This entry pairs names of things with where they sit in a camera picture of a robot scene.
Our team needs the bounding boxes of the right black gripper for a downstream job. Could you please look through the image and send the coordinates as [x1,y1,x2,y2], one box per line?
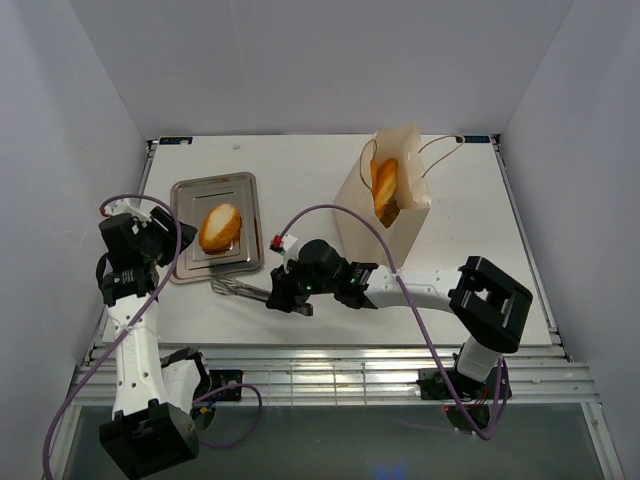
[266,256,336,314]

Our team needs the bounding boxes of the metal tray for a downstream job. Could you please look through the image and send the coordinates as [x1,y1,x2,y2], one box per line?
[171,172,264,283]

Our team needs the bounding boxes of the oval bread loaf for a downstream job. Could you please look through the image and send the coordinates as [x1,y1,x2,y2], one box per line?
[199,203,242,253]

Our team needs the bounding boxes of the metal tongs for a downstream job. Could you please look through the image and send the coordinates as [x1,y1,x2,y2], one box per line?
[210,275,313,317]

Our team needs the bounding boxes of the beige paper bag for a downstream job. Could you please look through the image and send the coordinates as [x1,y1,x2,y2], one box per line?
[334,124,464,267]

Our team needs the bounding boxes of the long baguette bread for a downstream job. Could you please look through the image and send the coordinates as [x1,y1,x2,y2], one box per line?
[370,159,378,189]
[374,158,398,210]

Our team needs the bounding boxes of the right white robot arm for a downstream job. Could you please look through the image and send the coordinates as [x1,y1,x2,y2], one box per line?
[266,235,533,397]

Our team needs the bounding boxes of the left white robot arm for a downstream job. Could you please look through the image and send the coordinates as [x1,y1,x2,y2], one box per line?
[96,200,212,479]

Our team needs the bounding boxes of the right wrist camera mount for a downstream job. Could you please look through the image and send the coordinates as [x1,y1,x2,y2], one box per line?
[270,234,299,272]

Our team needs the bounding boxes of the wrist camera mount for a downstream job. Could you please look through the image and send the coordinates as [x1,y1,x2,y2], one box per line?
[99,199,151,235]
[270,234,299,272]

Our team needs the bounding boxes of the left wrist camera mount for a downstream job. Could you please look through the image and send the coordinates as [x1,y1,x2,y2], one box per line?
[99,199,151,235]

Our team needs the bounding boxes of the aluminium frame rail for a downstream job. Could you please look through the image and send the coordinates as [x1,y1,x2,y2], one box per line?
[64,344,601,409]

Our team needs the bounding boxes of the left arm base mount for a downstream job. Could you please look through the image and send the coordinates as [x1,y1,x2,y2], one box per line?
[208,369,244,402]

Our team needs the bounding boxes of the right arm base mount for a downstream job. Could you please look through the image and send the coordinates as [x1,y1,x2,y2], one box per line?
[416,367,498,402]

